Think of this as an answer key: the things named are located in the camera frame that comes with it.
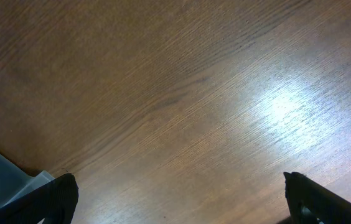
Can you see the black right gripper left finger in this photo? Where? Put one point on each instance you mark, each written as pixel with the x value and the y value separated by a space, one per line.
pixel 53 203

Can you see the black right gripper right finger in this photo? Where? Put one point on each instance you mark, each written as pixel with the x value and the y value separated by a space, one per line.
pixel 309 202

